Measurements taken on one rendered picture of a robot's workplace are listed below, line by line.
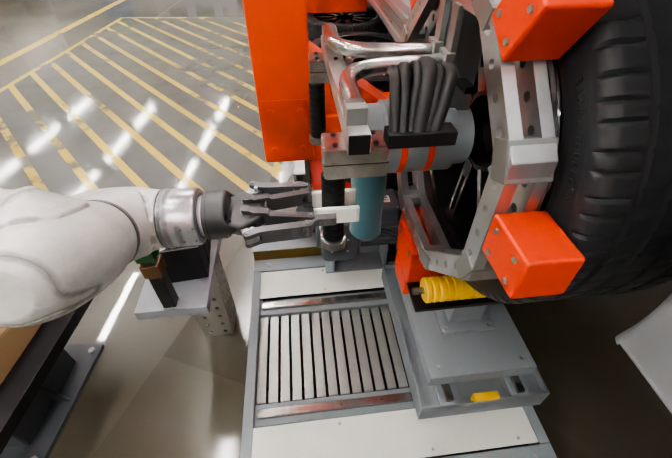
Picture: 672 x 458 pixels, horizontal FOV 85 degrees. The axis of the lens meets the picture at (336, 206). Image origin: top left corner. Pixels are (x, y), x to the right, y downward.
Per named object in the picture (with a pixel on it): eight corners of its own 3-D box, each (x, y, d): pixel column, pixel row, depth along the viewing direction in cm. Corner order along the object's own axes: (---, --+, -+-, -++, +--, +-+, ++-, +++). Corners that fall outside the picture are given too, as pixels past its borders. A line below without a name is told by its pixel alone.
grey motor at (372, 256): (429, 281, 140) (448, 212, 117) (319, 291, 137) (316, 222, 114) (416, 246, 154) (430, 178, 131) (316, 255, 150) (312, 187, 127)
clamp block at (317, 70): (352, 82, 78) (353, 57, 75) (309, 84, 77) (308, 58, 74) (349, 73, 82) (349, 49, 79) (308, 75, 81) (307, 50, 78)
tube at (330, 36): (441, 66, 64) (453, -3, 57) (330, 70, 63) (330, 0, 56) (413, 35, 77) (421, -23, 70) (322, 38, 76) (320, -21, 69)
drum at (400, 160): (466, 182, 71) (485, 116, 62) (357, 190, 70) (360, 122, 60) (442, 144, 82) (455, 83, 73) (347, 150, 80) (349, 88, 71)
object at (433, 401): (539, 405, 106) (552, 391, 100) (417, 421, 103) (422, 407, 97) (471, 270, 144) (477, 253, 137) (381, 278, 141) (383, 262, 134)
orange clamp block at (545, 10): (559, 61, 45) (618, 4, 37) (498, 63, 45) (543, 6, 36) (546, 13, 47) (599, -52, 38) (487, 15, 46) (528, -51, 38)
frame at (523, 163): (480, 332, 69) (632, 17, 34) (446, 335, 69) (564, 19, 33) (406, 167, 110) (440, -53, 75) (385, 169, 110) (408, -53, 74)
